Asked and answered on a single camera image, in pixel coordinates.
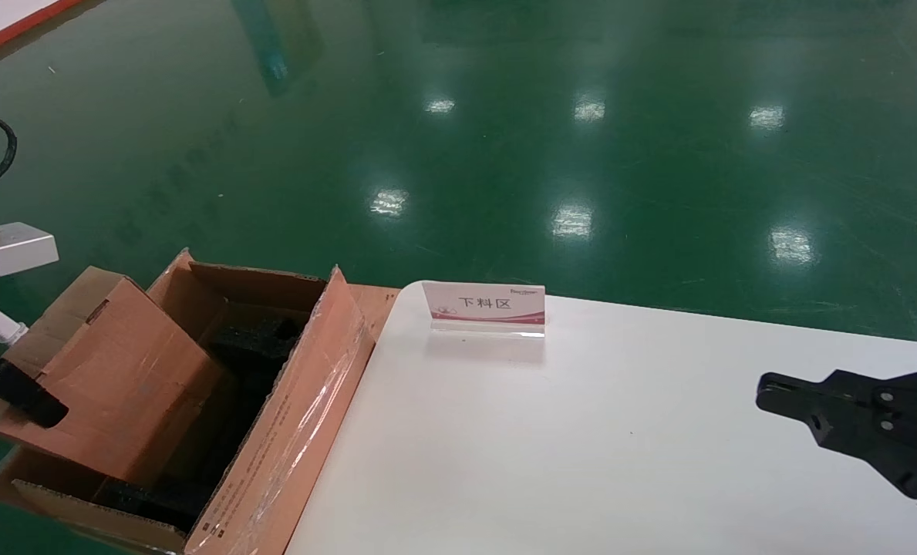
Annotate small cardboard box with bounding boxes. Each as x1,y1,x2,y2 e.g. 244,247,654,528
0,266,224,487

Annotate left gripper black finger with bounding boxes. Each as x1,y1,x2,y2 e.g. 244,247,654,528
0,319,70,429

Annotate large open cardboard box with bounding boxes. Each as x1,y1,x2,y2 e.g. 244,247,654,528
0,247,402,555

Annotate acrylic sign with red label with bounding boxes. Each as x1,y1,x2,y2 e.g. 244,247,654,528
422,281,547,339

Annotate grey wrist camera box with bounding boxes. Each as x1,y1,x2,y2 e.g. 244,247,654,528
0,222,60,278

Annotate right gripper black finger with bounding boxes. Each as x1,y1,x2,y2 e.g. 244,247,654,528
757,366,917,533

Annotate black foam insert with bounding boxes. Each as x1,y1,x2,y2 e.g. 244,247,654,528
92,304,309,534

